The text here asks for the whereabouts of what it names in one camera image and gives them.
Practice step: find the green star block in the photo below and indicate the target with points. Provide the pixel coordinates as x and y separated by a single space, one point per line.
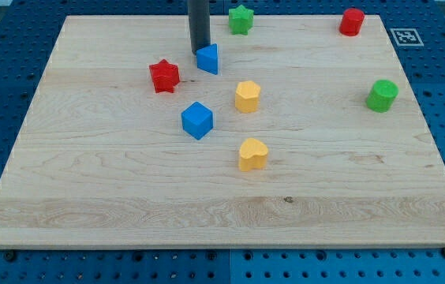
240 20

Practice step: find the red cylinder block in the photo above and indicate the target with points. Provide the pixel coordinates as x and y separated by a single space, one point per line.
352 20

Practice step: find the green cylinder block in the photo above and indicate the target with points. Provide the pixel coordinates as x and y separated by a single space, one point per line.
382 96

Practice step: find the blue triangle block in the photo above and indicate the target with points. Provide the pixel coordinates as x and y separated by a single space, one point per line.
207 59

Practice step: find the yellow heart block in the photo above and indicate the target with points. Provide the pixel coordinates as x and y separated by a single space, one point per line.
253 155

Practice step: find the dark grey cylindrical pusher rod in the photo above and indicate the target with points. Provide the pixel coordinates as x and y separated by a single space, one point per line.
199 24

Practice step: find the yellow hexagon block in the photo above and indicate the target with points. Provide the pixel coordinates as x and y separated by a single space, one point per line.
247 96

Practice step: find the red star block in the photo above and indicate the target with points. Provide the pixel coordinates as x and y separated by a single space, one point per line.
164 76

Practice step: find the black white fiducial marker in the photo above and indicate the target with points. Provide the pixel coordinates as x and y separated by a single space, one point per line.
406 37

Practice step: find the light wooden board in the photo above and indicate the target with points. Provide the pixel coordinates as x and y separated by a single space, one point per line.
102 161

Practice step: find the black screw front left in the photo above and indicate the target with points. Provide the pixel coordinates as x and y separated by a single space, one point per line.
9 256

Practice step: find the blue cube block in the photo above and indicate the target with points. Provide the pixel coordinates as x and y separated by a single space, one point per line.
197 120

